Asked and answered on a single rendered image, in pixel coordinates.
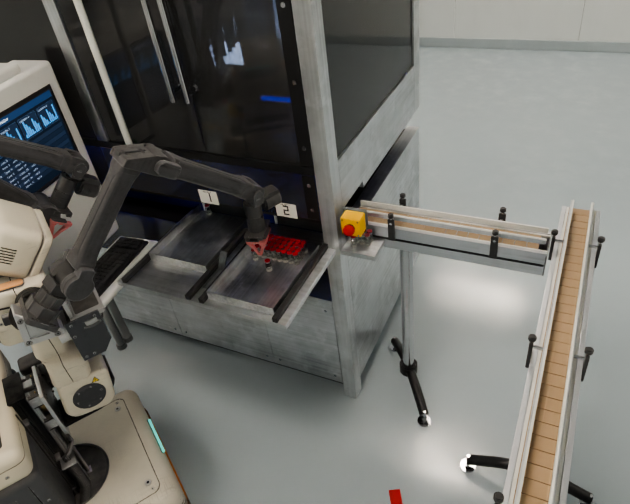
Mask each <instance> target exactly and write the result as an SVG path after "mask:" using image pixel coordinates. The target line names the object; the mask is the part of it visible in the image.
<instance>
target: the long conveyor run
mask: <svg viewBox="0 0 630 504"><path fill-rule="evenodd" d="M594 205H595V203H593V202H592V203H591V208H590V210H583V209H576V208H573V206H574V200H571V204H570V208H569V207H567V208H566V206H562V209H561V214H560V219H559V224H558V229H553V230H552V231H551V234H552V235H553V236H552V239H551V246H550V251H549V257H548V260H551V262H550V267H549V272H548V277H547V282H546V287H545V291H544V296H543V301H542V306H541V311H540V315H539V320H538V325H537V330H536V335H535V334H529V336H528V340H529V341H530V342H529V346H528V353H527V359H526V364H525V367H526V368H528V373H527V378H526V383H525V388H524V392H523V397H522V402H521V407H520V412H519V417H518V421H517V426H516V431H515V436H514V441H513V445H512V450H511V455H510V460H509V465H508V470H507V474H506V479H505V484H504V489H503V494H502V493H501V492H495V493H494V495H493V500H494V502H495V503H494V504H566V502H567V494H568V485H569V477H570V468H571V460H572V452H573V443H574V435H575V426H576V418H577V409H578V401H579V392H580V384H581V381H582V382H583V380H584V377H585V374H586V370H587V367H588V363H589V360H590V355H593V353H594V349H593V348H592V347H585V342H586V333H587V325H588V316H589V308H590V299H591V291H592V282H593V274H594V268H596V267H597V263H598V259H599V255H600V251H601V248H602V243H604V242H605V237H603V236H599V237H598V232H599V223H600V215H601V211H598V210H597V211H595V210H594ZM597 241H598V242H599V243H598V246H597ZM596 249H597V251H596ZM584 353H585V357H584Z"/></svg>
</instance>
